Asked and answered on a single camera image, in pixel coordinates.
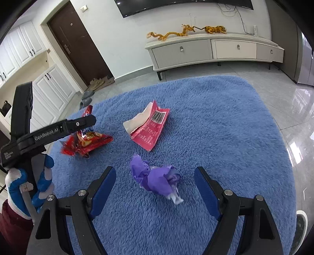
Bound dark brown door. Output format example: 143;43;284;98
47;2;116;87

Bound grey refrigerator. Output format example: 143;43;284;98
280;25;314;86

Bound golden dragon ornament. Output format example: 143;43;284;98
147;24;197;43

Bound white round trash bin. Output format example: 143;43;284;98
296;210;309;246

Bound pink snack wrapper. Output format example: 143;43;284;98
123;100;170;152

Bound white grey television cabinet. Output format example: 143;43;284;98
145;32;285;81

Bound purple wrapper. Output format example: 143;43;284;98
130;154;184;205

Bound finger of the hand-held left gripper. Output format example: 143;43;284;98
66;115;97;135
10;82;33;140

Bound beige slipper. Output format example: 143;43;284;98
98;76;115;86
88;78;104;92

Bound golden tiger ornament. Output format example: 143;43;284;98
196;25;227;35

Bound dark bag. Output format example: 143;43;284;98
0;100;11;117

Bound person's left hand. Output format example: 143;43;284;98
5;154;55;219

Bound person's left forearm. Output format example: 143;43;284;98
0;200;34;255

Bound blue fluffy blanket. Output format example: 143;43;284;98
43;75;297;255

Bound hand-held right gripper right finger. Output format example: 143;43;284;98
194;167;284;255

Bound television cable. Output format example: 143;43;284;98
218;4;256;35

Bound red snack wrapper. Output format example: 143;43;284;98
60;105;114;157

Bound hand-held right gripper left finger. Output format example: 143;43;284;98
26;166;116;255

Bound black wall television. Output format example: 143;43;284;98
114;0;254;18

